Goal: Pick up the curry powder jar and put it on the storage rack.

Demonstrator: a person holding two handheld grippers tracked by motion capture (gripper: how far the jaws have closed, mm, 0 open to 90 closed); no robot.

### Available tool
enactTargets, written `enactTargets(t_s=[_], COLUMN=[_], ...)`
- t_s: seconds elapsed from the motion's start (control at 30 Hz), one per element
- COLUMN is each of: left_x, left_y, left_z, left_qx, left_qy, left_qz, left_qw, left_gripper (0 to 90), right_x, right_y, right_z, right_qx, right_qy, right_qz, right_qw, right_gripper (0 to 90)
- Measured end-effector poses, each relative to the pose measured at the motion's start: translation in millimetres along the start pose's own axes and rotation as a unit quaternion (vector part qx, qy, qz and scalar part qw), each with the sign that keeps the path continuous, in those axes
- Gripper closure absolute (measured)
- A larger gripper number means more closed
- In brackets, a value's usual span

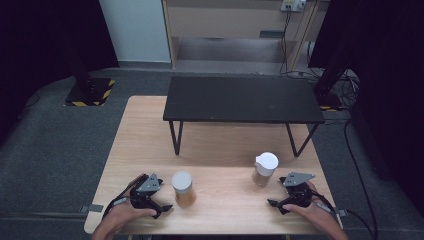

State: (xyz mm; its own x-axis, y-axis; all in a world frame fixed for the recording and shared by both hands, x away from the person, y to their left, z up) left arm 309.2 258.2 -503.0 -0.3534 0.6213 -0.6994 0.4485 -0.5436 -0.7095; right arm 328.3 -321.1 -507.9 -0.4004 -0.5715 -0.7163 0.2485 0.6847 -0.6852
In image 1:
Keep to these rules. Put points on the white power strip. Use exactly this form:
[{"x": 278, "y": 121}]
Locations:
[{"x": 293, "y": 4}]

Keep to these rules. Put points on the grey tape piece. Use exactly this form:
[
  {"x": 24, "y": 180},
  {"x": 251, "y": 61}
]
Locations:
[
  {"x": 341, "y": 212},
  {"x": 91, "y": 208}
]

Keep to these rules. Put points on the brown spice jar spout lid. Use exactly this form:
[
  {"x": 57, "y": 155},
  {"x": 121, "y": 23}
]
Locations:
[{"x": 266, "y": 162}]

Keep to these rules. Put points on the orange spice jar lid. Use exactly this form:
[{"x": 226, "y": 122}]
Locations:
[{"x": 182, "y": 182}]

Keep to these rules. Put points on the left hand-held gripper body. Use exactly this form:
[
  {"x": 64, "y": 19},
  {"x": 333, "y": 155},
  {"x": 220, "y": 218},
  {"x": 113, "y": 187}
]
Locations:
[{"x": 144, "y": 196}]

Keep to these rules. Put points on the person's left hand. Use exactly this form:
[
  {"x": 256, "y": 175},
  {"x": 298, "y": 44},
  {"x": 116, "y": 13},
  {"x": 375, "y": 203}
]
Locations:
[{"x": 125, "y": 215}]

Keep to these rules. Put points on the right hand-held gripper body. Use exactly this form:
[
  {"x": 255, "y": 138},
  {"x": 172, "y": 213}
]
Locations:
[{"x": 298, "y": 193}]

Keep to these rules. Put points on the black metal shelf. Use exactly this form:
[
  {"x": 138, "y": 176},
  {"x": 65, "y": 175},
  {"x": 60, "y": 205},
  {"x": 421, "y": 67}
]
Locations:
[{"x": 243, "y": 100}]

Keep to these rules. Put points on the light wooden cabinet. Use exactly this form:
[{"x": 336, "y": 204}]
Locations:
[{"x": 226, "y": 21}]

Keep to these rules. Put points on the person's right hand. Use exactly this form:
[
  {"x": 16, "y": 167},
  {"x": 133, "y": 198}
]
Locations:
[{"x": 315, "y": 215}]

